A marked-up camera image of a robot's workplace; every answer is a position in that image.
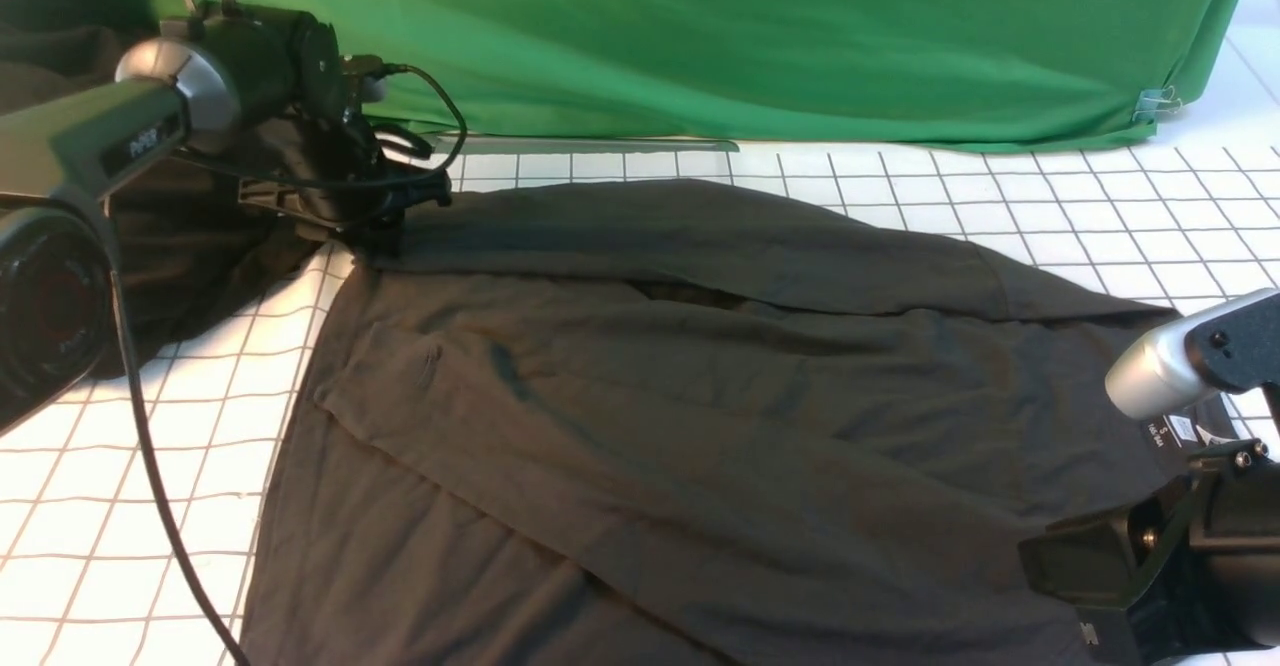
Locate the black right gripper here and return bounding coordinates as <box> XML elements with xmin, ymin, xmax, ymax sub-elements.
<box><xmin>1019</xmin><ymin>441</ymin><xmax>1279</xmax><ymax>665</ymax></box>

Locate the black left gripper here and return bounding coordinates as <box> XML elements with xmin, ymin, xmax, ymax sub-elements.
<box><xmin>239</xmin><ymin>114</ymin><xmax>452</xmax><ymax>259</ymax></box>

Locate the gray long-sleeved shirt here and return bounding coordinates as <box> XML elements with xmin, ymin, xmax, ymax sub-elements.
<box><xmin>241</xmin><ymin>181</ymin><xmax>1176</xmax><ymax>665</ymax></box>

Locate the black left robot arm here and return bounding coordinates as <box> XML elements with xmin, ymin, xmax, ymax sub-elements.
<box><xmin>3</xmin><ymin>0</ymin><xmax>452</xmax><ymax>428</ymax></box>

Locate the gray metal strip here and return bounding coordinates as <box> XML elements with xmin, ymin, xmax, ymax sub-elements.
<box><xmin>460</xmin><ymin>136</ymin><xmax>740</xmax><ymax>155</ymax></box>

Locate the black garment pile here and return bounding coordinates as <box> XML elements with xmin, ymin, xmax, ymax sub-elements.
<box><xmin>1</xmin><ymin>0</ymin><xmax>317</xmax><ymax>362</ymax></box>

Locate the green backdrop cloth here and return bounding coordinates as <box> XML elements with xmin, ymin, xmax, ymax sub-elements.
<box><xmin>0</xmin><ymin>0</ymin><xmax>1263</xmax><ymax>152</ymax></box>

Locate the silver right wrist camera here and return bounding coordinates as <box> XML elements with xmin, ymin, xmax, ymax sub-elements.
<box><xmin>1105</xmin><ymin>288</ymin><xmax>1279</xmax><ymax>423</ymax></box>

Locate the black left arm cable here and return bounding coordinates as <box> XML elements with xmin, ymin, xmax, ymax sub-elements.
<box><xmin>105</xmin><ymin>64</ymin><xmax>468</xmax><ymax>666</ymax></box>

